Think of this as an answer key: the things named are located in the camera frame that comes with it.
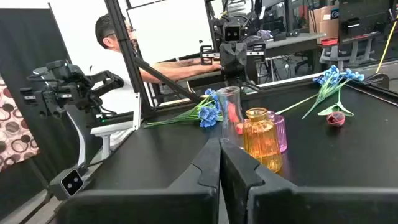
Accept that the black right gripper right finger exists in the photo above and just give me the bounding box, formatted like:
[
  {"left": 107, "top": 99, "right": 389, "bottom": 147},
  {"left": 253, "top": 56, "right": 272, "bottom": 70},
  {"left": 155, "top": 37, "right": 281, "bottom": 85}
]
[{"left": 220, "top": 138, "right": 398, "bottom": 224}]

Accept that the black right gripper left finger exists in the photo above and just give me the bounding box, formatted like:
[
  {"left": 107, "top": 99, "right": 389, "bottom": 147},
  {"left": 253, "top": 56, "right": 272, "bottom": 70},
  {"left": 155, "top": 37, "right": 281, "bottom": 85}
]
[{"left": 55, "top": 138, "right": 221, "bottom": 224}]

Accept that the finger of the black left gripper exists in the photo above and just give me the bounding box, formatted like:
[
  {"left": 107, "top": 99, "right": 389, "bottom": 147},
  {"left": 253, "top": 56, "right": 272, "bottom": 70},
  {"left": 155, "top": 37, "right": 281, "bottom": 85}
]
[
  {"left": 219, "top": 42, "right": 234, "bottom": 76},
  {"left": 233, "top": 42, "right": 249, "bottom": 76}
]

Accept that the blue artificial flower bunch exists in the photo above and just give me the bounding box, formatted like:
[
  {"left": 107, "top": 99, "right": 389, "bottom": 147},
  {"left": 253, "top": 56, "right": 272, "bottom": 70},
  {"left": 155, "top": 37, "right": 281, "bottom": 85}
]
[
  {"left": 143, "top": 88, "right": 223, "bottom": 129},
  {"left": 300, "top": 64, "right": 365, "bottom": 121}
]

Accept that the amber ribbed glass vase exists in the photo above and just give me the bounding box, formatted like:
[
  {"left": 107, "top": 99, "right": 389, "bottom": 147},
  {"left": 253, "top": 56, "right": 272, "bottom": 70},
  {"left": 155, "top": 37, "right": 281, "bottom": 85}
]
[{"left": 242, "top": 107, "right": 284, "bottom": 174}]

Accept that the dark red artificial tulip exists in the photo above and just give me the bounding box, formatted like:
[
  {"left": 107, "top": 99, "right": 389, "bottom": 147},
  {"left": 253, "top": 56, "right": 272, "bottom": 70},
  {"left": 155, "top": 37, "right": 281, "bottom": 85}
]
[{"left": 317, "top": 86, "right": 354, "bottom": 128}]

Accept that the clear glass vase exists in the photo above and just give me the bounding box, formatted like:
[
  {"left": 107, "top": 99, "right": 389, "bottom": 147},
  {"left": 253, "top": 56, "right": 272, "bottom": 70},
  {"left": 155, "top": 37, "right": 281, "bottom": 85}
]
[{"left": 215, "top": 86, "right": 246, "bottom": 149}]

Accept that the pink ribbed glass vase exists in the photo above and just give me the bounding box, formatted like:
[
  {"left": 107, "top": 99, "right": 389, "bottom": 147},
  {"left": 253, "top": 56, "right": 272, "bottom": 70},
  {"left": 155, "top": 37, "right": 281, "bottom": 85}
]
[{"left": 267, "top": 110, "right": 288, "bottom": 154}]

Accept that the white board panel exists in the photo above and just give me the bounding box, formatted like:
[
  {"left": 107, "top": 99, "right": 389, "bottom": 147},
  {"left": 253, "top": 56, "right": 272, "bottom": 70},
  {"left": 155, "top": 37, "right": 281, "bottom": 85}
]
[{"left": 126, "top": 0, "right": 215, "bottom": 65}]

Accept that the grey desk with keyboard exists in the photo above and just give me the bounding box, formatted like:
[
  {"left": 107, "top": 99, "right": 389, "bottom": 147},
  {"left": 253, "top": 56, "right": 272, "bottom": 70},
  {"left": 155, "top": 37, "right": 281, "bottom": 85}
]
[{"left": 266, "top": 32, "right": 326, "bottom": 58}]

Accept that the cardboard box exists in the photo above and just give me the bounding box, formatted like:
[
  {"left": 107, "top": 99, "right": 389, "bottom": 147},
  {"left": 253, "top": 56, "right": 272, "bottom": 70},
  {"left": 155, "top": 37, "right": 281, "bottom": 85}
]
[{"left": 309, "top": 4, "right": 340, "bottom": 40}]

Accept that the red tray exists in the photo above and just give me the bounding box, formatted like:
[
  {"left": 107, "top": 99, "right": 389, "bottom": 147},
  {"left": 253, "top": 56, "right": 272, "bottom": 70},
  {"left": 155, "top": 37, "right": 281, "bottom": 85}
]
[{"left": 321, "top": 37, "right": 340, "bottom": 47}]

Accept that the person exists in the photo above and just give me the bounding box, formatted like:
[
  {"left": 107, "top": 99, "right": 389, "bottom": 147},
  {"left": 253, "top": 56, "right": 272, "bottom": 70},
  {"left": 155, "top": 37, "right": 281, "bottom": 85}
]
[{"left": 95, "top": 14, "right": 222, "bottom": 116}]

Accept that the grey metal stand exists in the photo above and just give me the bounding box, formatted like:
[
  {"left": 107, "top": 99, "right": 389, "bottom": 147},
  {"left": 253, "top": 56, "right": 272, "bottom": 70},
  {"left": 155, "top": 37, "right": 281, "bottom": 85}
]
[{"left": 319, "top": 30, "right": 382, "bottom": 70}]

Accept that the black stand foot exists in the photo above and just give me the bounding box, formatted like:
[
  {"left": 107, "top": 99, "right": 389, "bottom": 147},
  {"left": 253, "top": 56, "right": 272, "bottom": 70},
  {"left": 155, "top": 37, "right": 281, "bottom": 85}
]
[{"left": 363, "top": 72, "right": 391, "bottom": 90}]

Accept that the brown circle patterned cloth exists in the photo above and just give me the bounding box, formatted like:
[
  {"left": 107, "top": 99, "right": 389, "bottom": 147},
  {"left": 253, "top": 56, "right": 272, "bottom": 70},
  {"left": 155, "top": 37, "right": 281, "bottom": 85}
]
[{"left": 0, "top": 77, "right": 40, "bottom": 172}]

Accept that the yellow pole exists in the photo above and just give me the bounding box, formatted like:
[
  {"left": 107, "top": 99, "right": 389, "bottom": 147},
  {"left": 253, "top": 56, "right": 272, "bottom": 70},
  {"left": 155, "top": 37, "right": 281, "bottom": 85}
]
[{"left": 375, "top": 18, "right": 398, "bottom": 75}]

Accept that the black partition panel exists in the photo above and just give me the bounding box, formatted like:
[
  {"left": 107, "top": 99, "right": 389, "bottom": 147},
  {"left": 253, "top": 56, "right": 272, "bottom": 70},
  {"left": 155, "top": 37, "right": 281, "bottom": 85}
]
[{"left": 0, "top": 7, "right": 72, "bottom": 200}]

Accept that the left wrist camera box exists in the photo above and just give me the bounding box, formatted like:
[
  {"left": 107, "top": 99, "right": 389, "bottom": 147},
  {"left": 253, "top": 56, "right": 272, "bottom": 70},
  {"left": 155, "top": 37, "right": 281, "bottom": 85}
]
[{"left": 223, "top": 22, "right": 243, "bottom": 43}]

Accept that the black diagonal frame brace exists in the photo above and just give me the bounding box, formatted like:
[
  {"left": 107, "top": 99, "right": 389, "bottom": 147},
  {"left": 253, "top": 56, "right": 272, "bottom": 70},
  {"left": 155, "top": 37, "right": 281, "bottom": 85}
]
[{"left": 133, "top": 57, "right": 205, "bottom": 104}]

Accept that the table-level camera box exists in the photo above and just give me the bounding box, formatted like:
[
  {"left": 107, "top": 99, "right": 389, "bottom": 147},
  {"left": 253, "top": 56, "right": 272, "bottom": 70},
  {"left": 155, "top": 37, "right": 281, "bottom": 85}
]
[{"left": 49, "top": 167, "right": 85, "bottom": 201}]

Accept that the silver aluminium bracket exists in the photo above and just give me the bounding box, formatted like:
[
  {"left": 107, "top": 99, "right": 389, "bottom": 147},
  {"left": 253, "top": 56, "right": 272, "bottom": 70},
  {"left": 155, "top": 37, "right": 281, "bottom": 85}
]
[{"left": 90, "top": 92, "right": 142, "bottom": 160}]

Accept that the black frame strut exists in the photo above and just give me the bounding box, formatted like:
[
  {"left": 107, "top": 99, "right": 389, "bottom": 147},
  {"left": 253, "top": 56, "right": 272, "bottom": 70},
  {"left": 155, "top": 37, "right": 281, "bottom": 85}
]
[{"left": 104, "top": 0, "right": 156, "bottom": 119}]

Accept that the white cable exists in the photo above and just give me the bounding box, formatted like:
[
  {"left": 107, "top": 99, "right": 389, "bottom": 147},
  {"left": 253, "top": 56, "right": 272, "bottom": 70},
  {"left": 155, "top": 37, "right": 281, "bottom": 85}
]
[{"left": 66, "top": 111, "right": 87, "bottom": 167}]

